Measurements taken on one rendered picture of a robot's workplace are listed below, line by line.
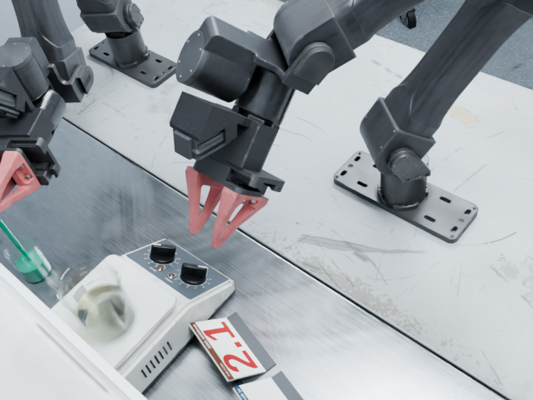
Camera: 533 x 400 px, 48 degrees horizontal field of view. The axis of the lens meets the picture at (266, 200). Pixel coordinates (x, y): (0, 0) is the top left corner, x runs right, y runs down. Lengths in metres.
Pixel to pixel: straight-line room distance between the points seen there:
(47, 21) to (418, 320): 0.63
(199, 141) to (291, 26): 0.15
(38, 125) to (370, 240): 0.47
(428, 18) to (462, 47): 2.13
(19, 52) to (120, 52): 0.34
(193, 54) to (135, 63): 0.56
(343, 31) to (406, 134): 0.18
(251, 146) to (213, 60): 0.09
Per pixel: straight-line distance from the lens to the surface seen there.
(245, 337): 0.76
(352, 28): 0.62
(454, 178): 0.90
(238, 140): 0.63
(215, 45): 0.60
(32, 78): 0.86
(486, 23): 0.69
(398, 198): 0.83
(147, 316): 0.70
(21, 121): 0.85
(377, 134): 0.75
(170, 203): 0.91
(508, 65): 2.59
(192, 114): 0.59
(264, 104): 0.64
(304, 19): 0.62
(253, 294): 0.79
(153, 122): 1.05
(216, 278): 0.77
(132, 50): 1.16
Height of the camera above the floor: 1.57
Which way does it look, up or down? 49 degrees down
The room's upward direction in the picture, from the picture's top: 12 degrees counter-clockwise
